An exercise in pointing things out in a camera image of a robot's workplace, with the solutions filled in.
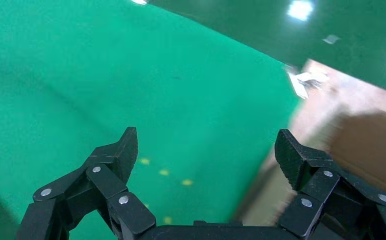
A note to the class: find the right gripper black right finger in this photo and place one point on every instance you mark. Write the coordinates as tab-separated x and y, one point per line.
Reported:
325	187

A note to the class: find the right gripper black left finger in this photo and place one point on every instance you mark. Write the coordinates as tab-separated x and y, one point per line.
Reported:
103	179

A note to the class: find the large open cardboard carton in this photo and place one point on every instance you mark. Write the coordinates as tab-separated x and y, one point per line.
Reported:
372	145

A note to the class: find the green tablecloth with yellow marks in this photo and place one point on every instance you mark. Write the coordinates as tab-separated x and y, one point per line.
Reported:
113	82

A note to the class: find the silver binder clip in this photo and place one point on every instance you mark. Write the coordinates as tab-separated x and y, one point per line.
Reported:
299	86

